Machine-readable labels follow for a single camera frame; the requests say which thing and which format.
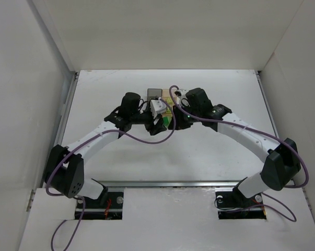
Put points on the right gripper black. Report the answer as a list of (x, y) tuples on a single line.
[(176, 120)]

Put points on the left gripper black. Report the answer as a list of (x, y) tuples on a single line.
[(154, 125)]

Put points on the lime lego brick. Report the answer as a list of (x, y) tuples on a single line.
[(169, 101)]

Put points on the dark green lego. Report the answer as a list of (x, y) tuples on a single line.
[(166, 121)]

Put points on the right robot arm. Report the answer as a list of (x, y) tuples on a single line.
[(281, 161)]

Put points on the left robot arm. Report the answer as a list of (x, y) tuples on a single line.
[(64, 174)]

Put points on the orange transparent container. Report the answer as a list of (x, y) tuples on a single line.
[(165, 93)]

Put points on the grey transparent container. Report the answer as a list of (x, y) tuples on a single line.
[(153, 93)]

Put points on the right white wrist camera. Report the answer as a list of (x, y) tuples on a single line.
[(181, 99)]

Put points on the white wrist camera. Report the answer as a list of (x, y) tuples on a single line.
[(157, 107), (181, 99)]

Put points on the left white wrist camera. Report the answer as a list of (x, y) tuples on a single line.
[(157, 107)]

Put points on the aluminium rail front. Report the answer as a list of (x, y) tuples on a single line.
[(166, 184)]

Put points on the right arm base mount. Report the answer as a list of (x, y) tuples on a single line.
[(231, 206)]

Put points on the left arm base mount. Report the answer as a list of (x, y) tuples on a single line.
[(111, 209)]

